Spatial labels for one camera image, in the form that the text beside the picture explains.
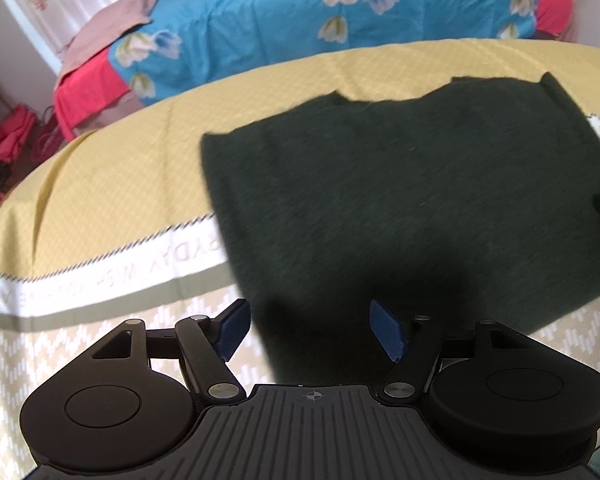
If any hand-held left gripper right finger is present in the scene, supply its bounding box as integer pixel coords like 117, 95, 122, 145
369, 299, 533, 405

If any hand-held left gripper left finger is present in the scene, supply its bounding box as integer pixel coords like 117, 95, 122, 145
91, 298, 252, 405

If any dark green sweater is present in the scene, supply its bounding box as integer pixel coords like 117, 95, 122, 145
200, 72, 600, 386

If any yellow cream patterned bedsheet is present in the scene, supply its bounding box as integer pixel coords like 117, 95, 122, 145
0, 37, 600, 466

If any blue floral bed cover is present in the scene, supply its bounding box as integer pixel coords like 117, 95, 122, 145
53, 0, 576, 142

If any red bag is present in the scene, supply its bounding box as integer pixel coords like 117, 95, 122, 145
0, 104, 61, 201

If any blue floral blanket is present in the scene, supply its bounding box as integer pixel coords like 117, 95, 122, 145
107, 0, 541, 107

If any pink cloth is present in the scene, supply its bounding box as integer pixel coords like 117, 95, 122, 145
57, 0, 168, 83

